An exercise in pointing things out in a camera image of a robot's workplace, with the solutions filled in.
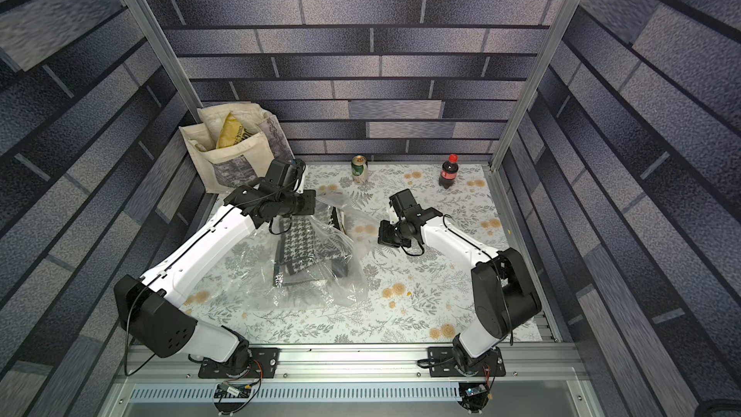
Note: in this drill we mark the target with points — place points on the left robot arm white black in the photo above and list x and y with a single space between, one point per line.
149 306

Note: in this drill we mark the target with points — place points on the yellow snack packet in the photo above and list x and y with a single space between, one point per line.
232 133

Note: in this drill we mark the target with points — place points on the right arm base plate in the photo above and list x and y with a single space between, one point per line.
449 362

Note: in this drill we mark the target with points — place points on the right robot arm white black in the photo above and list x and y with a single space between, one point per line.
504 292

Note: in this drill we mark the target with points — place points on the aluminium front rail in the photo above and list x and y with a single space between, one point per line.
375 363

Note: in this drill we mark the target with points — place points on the clear plastic vacuum bag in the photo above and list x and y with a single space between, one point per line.
244 276

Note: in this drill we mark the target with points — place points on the cola bottle red cap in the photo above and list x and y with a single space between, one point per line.
449 171

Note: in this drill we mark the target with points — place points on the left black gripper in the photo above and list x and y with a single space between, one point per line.
311 199

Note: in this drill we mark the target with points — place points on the left circuit board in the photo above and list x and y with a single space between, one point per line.
228 390

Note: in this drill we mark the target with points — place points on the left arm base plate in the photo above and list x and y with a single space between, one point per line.
247 363

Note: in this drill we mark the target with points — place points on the black white houndstooth scarf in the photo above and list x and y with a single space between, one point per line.
311 250

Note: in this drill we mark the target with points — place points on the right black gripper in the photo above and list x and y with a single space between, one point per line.
393 233

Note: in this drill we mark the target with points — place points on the green beverage can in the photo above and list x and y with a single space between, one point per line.
359 169

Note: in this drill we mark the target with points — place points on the circuit board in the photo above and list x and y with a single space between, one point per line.
228 390
474 397

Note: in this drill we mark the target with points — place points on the right circuit board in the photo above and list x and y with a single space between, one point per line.
474 397

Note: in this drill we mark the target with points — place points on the cream canvas tote bag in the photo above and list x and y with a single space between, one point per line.
222 170

